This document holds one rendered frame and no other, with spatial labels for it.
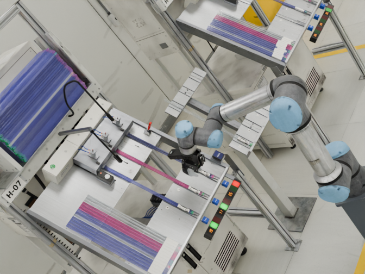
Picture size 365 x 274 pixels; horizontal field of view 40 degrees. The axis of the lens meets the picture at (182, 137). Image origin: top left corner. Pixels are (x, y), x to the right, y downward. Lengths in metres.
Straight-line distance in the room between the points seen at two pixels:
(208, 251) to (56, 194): 0.94
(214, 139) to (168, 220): 0.54
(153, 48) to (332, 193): 1.80
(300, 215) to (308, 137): 1.29
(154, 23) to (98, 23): 1.40
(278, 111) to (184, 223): 0.84
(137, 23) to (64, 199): 1.37
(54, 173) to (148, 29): 1.29
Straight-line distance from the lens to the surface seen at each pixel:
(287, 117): 1.80
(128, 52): 4.72
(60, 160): 2.47
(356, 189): 2.24
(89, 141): 2.53
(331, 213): 3.05
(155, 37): 3.34
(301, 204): 3.19
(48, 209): 2.45
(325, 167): 1.99
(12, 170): 2.44
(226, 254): 3.02
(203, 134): 2.05
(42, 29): 2.62
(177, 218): 2.41
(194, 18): 3.17
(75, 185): 2.49
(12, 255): 4.06
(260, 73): 3.33
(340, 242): 2.90
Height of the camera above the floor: 2.11
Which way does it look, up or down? 27 degrees down
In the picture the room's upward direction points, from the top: 40 degrees counter-clockwise
